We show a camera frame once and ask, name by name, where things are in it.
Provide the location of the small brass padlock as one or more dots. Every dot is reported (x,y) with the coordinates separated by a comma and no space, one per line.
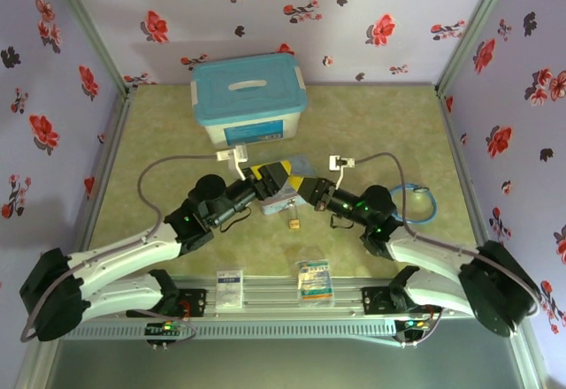
(295,224)

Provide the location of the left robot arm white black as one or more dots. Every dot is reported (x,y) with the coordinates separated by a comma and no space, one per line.
(124,252)

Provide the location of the storage box with blue lid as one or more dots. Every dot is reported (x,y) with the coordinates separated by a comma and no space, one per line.
(247,97)

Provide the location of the blue green printed packet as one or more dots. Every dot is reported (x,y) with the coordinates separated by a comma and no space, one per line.
(315,283)

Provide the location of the white paper packet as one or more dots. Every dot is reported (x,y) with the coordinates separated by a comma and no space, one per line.
(230,287)

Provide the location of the left circuit board green light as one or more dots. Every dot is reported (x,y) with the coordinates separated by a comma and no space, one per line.
(165,328)

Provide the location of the circuit board green light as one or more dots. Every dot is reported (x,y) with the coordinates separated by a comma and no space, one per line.
(413,325)
(165,328)

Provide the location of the right circuit board green light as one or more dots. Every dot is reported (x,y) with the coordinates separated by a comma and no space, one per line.
(413,325)

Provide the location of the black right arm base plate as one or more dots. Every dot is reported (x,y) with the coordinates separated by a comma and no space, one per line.
(376,300)

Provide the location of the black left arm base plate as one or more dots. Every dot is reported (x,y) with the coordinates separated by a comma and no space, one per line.
(194,302)

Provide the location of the aluminium front rail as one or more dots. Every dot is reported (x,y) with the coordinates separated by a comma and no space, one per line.
(274,294)

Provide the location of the aluminium side rail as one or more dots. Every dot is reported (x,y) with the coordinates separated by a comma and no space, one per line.
(110,154)
(460,159)

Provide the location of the aluminium frame post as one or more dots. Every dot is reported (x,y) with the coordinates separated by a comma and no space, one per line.
(88,26)
(477,26)

